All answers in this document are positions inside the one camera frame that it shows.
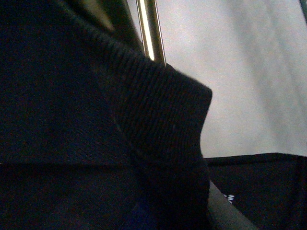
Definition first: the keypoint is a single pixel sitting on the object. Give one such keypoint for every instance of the black t-shirt being hung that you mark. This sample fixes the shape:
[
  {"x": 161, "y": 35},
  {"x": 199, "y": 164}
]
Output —
[{"x": 94, "y": 135}]

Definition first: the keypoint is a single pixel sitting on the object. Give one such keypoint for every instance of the gold metal hanger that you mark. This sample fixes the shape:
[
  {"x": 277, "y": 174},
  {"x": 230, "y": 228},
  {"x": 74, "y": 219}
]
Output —
[{"x": 151, "y": 30}]

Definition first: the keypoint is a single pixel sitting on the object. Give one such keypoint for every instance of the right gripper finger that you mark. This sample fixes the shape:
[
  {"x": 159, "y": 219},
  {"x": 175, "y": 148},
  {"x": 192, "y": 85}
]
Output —
[{"x": 223, "y": 215}]

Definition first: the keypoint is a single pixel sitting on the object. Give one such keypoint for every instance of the black printed t-shirt hanging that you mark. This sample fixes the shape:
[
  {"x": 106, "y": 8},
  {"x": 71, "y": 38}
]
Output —
[{"x": 269, "y": 189}]

